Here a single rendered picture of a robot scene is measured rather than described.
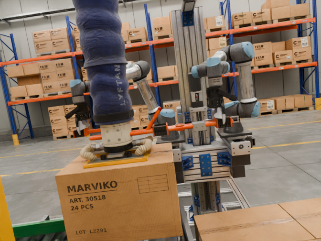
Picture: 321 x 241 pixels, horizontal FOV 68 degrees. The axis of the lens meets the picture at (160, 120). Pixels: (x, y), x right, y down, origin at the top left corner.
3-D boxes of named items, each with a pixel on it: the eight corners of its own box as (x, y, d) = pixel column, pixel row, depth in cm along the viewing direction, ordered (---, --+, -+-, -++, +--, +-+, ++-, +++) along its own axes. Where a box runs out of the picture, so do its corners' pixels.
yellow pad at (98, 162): (82, 169, 125) (81, 159, 124) (89, 162, 135) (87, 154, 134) (147, 161, 123) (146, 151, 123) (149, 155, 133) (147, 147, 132)
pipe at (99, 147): (83, 161, 126) (81, 150, 125) (96, 148, 151) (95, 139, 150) (147, 153, 125) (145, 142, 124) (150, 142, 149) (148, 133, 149)
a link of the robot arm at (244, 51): (242, 115, 188) (232, 43, 174) (262, 114, 179) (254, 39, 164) (237, 120, 179) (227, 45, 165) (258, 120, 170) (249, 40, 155)
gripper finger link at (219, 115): (215, 125, 130) (212, 109, 132) (225, 124, 130) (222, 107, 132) (215, 124, 127) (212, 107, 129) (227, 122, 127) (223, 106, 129)
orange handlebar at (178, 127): (69, 145, 135) (68, 138, 134) (87, 134, 165) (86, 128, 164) (235, 124, 131) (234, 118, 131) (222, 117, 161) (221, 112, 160)
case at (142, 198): (69, 248, 125) (54, 175, 120) (91, 209, 165) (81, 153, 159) (183, 235, 123) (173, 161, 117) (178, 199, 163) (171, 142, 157)
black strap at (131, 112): (88, 124, 124) (87, 116, 124) (100, 118, 147) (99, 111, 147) (131, 118, 123) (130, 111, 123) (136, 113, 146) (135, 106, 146)
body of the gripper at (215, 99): (207, 108, 137) (205, 87, 136) (222, 106, 137) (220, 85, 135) (209, 109, 130) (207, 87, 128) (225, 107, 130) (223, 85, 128)
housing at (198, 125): (193, 131, 132) (192, 123, 131) (192, 129, 139) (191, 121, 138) (206, 130, 132) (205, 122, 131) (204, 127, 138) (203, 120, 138)
